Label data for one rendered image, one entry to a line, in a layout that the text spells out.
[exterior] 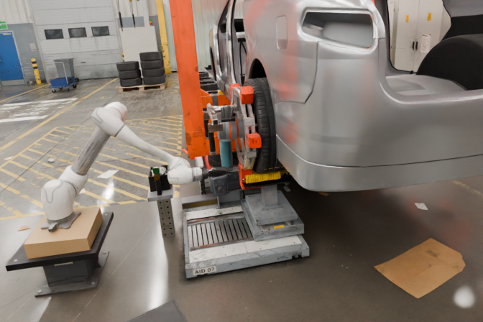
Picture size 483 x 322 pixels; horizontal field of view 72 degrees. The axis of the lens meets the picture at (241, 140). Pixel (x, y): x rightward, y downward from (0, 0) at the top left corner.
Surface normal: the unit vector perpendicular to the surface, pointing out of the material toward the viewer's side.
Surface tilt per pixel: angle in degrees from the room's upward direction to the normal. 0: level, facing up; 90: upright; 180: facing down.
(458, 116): 96
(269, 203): 90
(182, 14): 90
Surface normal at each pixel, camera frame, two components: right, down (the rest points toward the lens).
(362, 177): -0.04, 0.52
